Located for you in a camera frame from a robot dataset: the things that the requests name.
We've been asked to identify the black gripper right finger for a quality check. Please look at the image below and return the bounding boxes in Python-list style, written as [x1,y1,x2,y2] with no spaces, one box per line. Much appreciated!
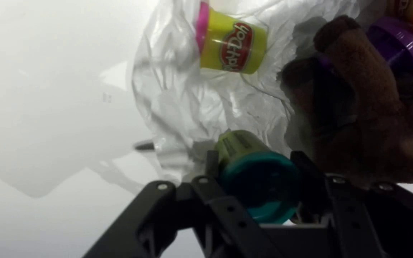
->
[288,150,413,258]

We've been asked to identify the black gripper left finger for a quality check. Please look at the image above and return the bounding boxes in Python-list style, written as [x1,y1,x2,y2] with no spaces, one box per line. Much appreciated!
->
[82,148,271,258]

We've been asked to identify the teal lid Play-Doh can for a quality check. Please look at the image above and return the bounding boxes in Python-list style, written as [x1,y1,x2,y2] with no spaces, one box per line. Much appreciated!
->
[213,128,304,226]

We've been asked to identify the brown plush moose toy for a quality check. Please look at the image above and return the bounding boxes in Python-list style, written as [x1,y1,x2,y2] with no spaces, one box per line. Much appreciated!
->
[277,14,413,186]

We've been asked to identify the white translucent plastic bag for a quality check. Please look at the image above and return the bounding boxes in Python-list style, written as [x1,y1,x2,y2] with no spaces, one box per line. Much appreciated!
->
[127,0,413,193]

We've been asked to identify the pink lid Play-Doh can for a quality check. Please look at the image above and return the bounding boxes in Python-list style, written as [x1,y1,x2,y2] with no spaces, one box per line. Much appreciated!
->
[195,0,271,76]

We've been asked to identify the purple plastic jar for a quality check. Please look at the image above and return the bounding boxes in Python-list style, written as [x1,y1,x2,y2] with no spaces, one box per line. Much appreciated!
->
[364,16,413,75]

